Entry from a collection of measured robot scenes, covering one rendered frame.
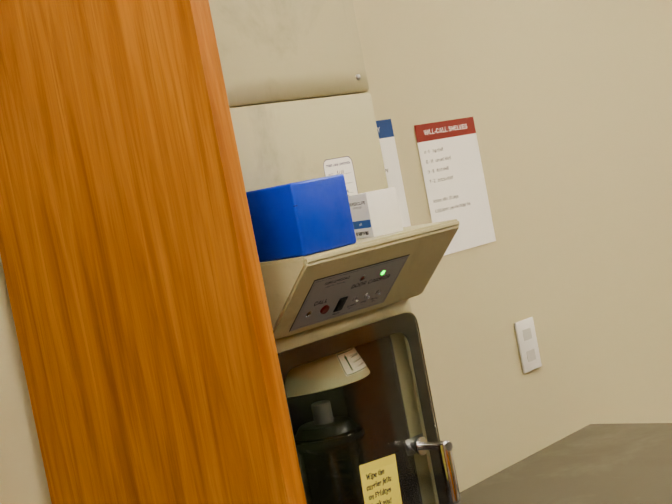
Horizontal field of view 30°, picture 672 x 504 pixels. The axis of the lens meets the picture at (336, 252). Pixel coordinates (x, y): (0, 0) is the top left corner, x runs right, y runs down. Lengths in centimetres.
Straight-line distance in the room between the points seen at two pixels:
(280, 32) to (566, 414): 149
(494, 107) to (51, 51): 136
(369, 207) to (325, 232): 13
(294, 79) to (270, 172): 14
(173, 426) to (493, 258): 127
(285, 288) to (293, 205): 10
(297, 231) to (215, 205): 11
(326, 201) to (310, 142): 17
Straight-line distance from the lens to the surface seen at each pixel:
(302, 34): 174
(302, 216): 152
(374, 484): 174
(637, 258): 328
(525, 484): 254
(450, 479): 179
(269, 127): 166
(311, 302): 158
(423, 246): 171
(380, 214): 167
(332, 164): 173
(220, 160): 147
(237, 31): 165
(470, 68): 278
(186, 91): 150
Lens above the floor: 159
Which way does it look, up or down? 3 degrees down
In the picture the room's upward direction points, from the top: 11 degrees counter-clockwise
